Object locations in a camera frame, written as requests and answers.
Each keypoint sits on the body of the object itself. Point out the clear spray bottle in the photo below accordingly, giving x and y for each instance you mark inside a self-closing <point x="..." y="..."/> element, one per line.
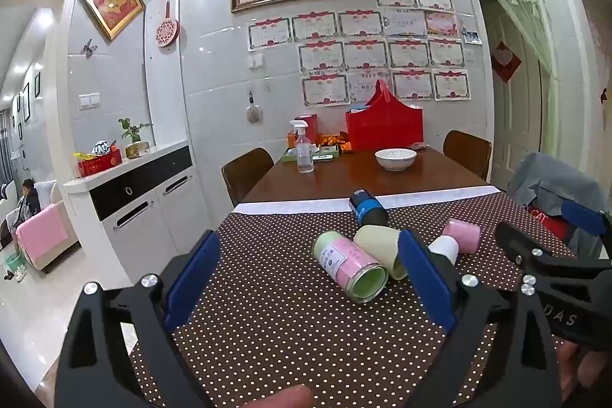
<point x="303" y="150"/>

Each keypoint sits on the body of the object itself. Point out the small wall photos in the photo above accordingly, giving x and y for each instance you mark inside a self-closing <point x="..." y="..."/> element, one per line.
<point x="472" y="36"/>

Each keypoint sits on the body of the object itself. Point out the white door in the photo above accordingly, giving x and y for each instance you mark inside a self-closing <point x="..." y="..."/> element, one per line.
<point x="516" y="126"/>

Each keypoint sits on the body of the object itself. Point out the red gift bag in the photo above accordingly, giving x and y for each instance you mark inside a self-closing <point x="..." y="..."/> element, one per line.
<point x="385" y="123"/>

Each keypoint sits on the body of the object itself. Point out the round red hanging ornament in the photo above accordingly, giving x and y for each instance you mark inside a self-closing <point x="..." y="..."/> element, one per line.
<point x="166" y="33"/>

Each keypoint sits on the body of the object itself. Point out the red heart door decoration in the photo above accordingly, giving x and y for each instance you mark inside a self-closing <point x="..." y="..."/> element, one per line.
<point x="506" y="61"/>

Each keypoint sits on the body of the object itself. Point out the green basin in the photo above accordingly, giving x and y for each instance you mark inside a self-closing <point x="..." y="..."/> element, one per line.
<point x="15" y="263"/>

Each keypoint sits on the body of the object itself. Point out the white bowl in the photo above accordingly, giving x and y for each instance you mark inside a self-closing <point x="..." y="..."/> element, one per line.
<point x="395" y="158"/>

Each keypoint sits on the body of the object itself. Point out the cream cup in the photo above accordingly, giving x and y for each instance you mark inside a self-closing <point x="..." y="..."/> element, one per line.
<point x="377" y="243"/>

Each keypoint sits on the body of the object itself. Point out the dark framed wall picture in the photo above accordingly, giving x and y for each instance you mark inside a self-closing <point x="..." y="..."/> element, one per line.
<point x="26" y="102"/>
<point x="37" y="84"/>

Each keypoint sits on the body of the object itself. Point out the white wall socket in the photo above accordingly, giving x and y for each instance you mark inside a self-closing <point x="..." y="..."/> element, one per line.
<point x="256" y="61"/>

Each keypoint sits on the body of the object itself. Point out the black white patterned ball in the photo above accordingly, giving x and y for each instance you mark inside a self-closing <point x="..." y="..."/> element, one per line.
<point x="103" y="147"/>

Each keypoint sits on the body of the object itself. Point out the green flat box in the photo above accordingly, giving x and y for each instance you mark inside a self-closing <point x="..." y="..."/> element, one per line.
<point x="322" y="158"/>

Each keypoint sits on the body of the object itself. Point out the pink blanket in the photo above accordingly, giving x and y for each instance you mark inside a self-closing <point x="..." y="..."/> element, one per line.
<point x="43" y="231"/>

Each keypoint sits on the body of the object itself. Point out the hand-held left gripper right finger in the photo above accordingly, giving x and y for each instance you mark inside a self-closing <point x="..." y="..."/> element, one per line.
<point x="428" y="281"/>

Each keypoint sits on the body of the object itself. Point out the wooden dining table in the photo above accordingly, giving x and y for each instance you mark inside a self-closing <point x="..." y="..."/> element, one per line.
<point x="344" y="178"/>

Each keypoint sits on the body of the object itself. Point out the person's right hand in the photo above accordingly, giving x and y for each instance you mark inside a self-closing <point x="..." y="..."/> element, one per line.
<point x="571" y="367"/>

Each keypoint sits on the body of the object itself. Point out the group of wall certificates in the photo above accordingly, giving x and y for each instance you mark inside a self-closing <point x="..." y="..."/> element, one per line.
<point x="366" y="54"/>

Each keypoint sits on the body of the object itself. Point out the white hanging wall gadget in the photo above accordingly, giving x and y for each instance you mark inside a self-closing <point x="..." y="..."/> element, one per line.
<point x="253" y="114"/>

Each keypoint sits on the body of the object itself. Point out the potted green plant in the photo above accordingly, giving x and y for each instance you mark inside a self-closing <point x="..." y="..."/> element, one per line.
<point x="131" y="133"/>

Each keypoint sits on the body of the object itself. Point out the dark blue cup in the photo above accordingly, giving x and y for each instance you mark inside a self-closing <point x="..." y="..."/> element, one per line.
<point x="366" y="207"/>

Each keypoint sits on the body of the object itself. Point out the grey jacket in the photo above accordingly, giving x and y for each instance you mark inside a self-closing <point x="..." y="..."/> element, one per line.
<point x="545" y="183"/>

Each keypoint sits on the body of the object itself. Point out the orange snack packets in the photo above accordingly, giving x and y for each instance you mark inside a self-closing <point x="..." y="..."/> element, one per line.
<point x="334" y="141"/>

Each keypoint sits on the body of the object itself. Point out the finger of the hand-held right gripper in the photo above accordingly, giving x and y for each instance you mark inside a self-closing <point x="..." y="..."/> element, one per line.
<point x="514" y="238"/>
<point x="584" y="217"/>

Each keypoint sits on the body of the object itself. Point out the brown polka dot tablecloth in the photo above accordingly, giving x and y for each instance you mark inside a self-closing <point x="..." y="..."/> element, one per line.
<point x="287" y="317"/>

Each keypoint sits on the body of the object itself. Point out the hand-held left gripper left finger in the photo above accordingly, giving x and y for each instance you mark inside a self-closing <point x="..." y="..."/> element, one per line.
<point x="191" y="281"/>

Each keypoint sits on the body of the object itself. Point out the white double wall switch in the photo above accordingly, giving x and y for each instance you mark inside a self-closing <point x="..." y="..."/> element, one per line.
<point x="90" y="100"/>

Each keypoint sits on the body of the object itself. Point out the light sofa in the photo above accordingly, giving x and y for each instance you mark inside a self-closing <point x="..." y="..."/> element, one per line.
<point x="48" y="197"/>

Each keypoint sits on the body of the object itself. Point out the pink green labelled cup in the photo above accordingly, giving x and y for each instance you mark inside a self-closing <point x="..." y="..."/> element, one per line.
<point x="342" y="257"/>

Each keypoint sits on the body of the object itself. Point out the red gift box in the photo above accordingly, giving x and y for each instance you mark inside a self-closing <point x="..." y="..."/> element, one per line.
<point x="308" y="126"/>

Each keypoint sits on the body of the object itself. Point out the butterfly wall decoration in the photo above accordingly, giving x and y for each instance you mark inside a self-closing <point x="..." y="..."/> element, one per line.
<point x="89" y="47"/>

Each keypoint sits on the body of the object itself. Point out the red box with yellow trim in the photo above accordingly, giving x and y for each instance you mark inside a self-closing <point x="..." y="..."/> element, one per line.
<point x="100" y="164"/>

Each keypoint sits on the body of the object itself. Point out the red cloth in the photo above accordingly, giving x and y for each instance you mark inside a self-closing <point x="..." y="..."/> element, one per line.
<point x="550" y="224"/>

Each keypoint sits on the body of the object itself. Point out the white black sideboard cabinet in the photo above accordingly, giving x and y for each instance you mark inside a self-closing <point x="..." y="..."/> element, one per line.
<point x="138" y="207"/>

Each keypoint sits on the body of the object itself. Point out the brown wooden chair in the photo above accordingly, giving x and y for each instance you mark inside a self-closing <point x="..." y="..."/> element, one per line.
<point x="467" y="152"/>
<point x="246" y="174"/>

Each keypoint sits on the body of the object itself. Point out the white cup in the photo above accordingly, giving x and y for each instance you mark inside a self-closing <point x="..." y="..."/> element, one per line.
<point x="444" y="248"/>

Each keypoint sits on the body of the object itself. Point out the person's left hand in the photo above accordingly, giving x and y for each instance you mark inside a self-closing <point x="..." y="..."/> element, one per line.
<point x="282" y="397"/>

